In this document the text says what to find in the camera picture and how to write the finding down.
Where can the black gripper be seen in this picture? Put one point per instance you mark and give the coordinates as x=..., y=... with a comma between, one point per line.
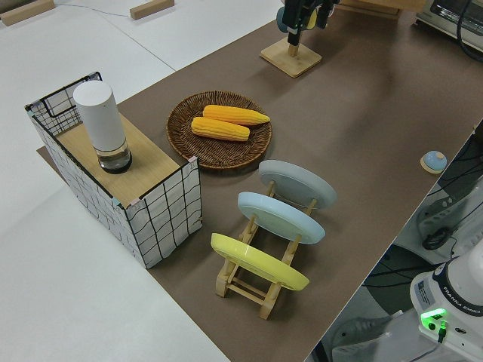
x=302, y=11

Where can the light wooden drawer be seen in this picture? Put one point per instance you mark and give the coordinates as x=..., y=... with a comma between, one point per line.
x=366, y=7

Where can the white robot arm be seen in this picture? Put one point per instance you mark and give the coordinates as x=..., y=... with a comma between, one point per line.
x=464, y=271

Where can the dark teal mug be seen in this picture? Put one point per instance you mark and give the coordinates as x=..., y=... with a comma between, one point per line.
x=280, y=20

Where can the wooden mug tree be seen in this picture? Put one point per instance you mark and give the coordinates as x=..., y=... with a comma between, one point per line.
x=292, y=62

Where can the brown table mat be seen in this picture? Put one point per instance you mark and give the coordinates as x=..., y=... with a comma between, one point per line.
x=358, y=113

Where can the light wooden cabinet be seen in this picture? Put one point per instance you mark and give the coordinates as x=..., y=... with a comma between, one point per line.
x=413, y=4

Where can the yellow corn cob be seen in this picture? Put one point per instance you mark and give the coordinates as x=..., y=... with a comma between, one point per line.
x=234, y=114
x=222, y=129

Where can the white toaster oven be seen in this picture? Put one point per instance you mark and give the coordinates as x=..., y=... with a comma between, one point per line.
x=445, y=19

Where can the brown wicker basket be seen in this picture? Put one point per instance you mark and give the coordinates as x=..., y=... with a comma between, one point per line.
x=222, y=152

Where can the grey plate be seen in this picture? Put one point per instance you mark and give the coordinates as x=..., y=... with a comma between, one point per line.
x=298, y=181

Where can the light wooden block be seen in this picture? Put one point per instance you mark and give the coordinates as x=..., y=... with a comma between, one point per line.
x=151, y=9
x=26, y=11

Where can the light blue plate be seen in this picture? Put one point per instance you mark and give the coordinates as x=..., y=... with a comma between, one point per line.
x=279, y=216

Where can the white cylindrical bottle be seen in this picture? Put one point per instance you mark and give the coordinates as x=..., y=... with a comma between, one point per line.
x=100, y=117

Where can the yellow plate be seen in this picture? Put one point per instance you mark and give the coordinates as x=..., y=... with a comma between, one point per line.
x=256, y=260

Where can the wooden plate rack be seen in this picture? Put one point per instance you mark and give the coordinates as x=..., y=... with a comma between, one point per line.
x=245, y=292

